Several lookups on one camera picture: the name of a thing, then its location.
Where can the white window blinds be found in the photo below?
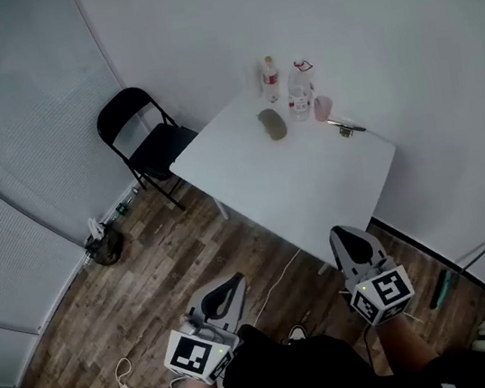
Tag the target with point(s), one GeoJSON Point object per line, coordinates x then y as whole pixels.
{"type": "Point", "coordinates": [13, 156]}

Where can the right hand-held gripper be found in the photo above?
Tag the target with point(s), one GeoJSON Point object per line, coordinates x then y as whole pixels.
{"type": "Point", "coordinates": [384, 294]}

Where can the white table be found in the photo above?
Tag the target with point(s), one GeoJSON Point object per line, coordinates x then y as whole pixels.
{"type": "Point", "coordinates": [277, 183]}

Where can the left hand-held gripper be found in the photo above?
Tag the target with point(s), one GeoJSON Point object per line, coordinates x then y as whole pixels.
{"type": "Point", "coordinates": [190, 356]}

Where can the clear bottle with red label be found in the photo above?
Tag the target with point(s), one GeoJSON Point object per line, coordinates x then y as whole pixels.
{"type": "Point", "coordinates": [271, 80]}

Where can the black phone on stand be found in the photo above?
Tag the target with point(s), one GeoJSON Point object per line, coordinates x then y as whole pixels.
{"type": "Point", "coordinates": [346, 127]}

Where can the olive green glasses case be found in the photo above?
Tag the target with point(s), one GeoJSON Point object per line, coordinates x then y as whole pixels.
{"type": "Point", "coordinates": [273, 125]}

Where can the black folding chair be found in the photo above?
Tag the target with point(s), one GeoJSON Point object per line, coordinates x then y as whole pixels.
{"type": "Point", "coordinates": [158, 149]}

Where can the teal and black tool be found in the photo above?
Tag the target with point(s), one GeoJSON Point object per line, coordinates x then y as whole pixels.
{"type": "Point", "coordinates": [440, 289]}

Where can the pink cup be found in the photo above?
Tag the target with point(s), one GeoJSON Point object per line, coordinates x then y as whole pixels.
{"type": "Point", "coordinates": [323, 108]}

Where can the person's black and white shoe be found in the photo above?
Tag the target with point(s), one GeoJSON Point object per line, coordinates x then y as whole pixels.
{"type": "Point", "coordinates": [297, 332]}

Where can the person's black clothing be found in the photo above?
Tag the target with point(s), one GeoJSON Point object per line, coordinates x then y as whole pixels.
{"type": "Point", "coordinates": [308, 379]}

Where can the person's right forearm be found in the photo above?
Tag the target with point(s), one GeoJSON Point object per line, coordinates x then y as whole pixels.
{"type": "Point", "coordinates": [405, 343]}

